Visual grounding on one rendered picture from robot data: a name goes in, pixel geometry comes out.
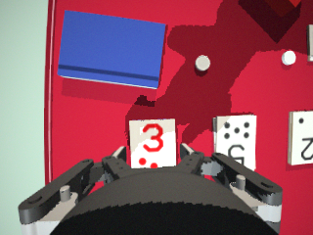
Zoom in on off-white round disc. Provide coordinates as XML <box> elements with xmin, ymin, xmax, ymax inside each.
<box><xmin>195</xmin><ymin>56</ymin><xmax>210</xmax><ymax>71</ymax></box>

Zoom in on dark red fabric mat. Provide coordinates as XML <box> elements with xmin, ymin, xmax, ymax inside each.
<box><xmin>44</xmin><ymin>0</ymin><xmax>57</xmax><ymax>185</ymax></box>

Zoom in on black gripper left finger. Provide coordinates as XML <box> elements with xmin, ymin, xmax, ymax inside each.
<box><xmin>18</xmin><ymin>146</ymin><xmax>141</xmax><ymax>235</ymax></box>

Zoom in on dark red cloth mat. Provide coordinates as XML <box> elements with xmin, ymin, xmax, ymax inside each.
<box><xmin>52</xmin><ymin>0</ymin><xmax>313</xmax><ymax>235</ymax></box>

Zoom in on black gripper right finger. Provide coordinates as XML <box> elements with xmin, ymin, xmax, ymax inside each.
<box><xmin>170</xmin><ymin>143</ymin><xmax>283</xmax><ymax>234</ymax></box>

